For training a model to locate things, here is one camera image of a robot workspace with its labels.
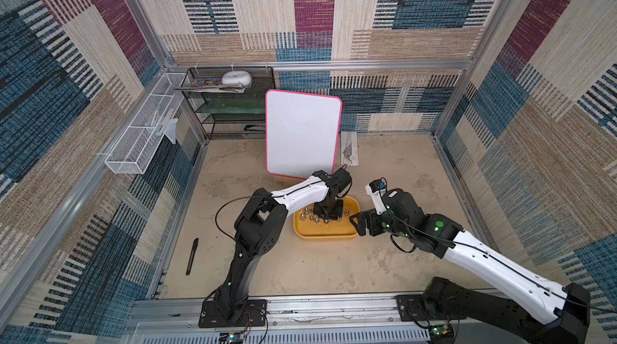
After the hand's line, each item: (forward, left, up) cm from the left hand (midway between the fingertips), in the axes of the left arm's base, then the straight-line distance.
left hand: (334, 216), depth 92 cm
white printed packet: (+35, -10, -1) cm, 36 cm away
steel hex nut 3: (0, +8, -1) cm, 9 cm away
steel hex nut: (+1, +12, -1) cm, 12 cm away
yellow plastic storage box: (-2, +10, -2) cm, 11 cm away
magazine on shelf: (+38, +45, +33) cm, 68 cm away
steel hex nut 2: (+3, +11, 0) cm, 11 cm away
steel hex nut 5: (+2, -5, -1) cm, 6 cm away
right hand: (-7, -7, +15) cm, 18 cm away
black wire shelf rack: (+46, +42, +20) cm, 65 cm away
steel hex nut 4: (-1, +3, -1) cm, 3 cm away
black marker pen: (-13, +50, -2) cm, 52 cm away
